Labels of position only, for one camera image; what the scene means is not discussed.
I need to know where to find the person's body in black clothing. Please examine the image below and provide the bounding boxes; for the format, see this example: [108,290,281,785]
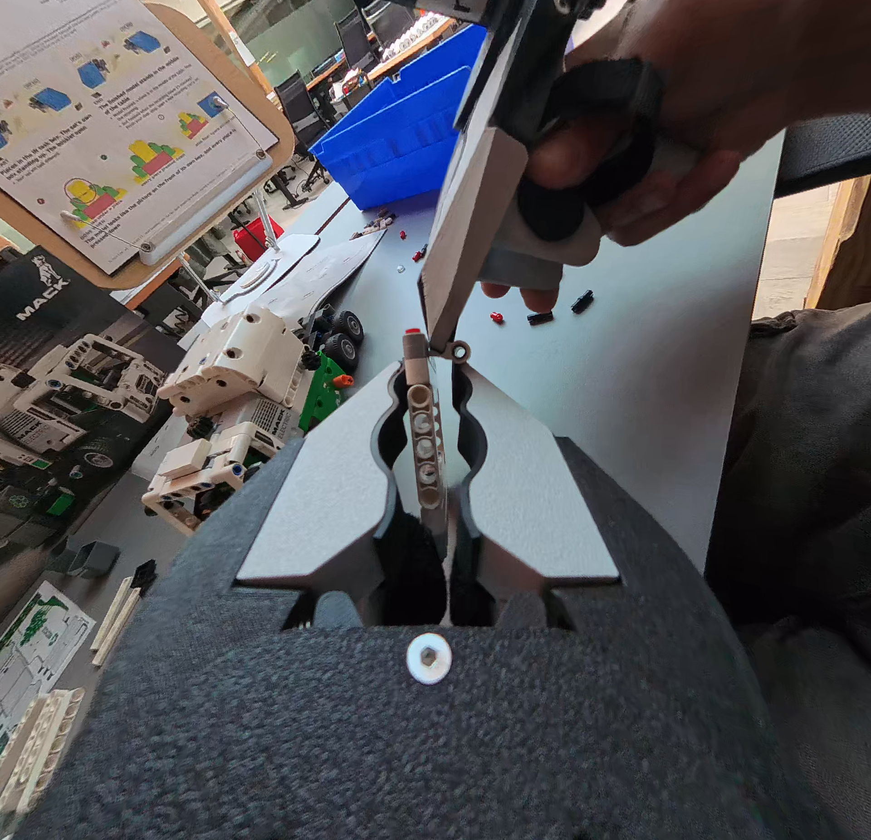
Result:
[704,306,871,840]

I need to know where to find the black office chair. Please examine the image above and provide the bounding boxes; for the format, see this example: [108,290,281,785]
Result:
[274,70,329,148]
[336,9,377,73]

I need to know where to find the cluttered wooden work table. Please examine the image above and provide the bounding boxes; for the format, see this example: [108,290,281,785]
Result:
[306,15,458,94]

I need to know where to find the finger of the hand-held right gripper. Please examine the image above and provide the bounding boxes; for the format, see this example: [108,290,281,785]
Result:
[417,124,530,354]

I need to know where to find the red plastic bin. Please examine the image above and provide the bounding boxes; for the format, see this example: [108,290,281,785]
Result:
[231,215,285,263]

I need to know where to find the person's right hand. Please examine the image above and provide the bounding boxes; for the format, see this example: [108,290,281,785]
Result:
[480,0,811,313]

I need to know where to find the blue plastic bin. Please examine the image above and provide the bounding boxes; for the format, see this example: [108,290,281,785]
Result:
[309,24,491,211]

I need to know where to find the thin white lego beam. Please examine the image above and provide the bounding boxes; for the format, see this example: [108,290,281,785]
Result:
[93,588,142,666]
[90,575,134,652]

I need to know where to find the paper building booklet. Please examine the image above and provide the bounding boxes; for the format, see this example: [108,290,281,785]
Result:
[272,230,390,324]

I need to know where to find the instruction sheet on clipboard stand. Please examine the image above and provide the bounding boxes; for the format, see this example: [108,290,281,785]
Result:
[0,0,295,291]

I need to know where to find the grey lego block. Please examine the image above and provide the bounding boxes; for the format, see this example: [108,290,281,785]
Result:
[67,541,121,579]

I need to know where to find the stack of white lego frames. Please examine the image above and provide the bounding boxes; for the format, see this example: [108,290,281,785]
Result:
[0,687,87,817]

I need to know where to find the white document stand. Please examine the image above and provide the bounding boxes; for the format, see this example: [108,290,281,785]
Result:
[139,151,322,305]

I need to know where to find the white lego truck model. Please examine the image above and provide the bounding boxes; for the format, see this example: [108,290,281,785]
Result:
[142,303,365,536]

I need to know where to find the Mack LEGO instruction booklet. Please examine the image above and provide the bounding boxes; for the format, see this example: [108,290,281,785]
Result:
[0,244,174,563]

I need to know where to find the black chair armrest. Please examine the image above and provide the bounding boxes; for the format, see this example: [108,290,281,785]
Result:
[774,114,871,200]

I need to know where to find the tan LEGO Technic beam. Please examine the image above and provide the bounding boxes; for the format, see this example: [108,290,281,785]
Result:
[401,326,450,562]

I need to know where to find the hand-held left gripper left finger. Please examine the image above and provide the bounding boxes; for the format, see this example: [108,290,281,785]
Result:
[235,360,409,628]

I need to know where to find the wooden post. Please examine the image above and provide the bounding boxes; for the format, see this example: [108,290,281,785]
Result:
[806,175,871,310]

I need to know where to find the green white sticker sheet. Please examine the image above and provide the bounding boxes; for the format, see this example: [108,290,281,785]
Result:
[0,580,97,742]

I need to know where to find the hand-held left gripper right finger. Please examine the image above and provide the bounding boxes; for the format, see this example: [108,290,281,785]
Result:
[450,360,621,628]

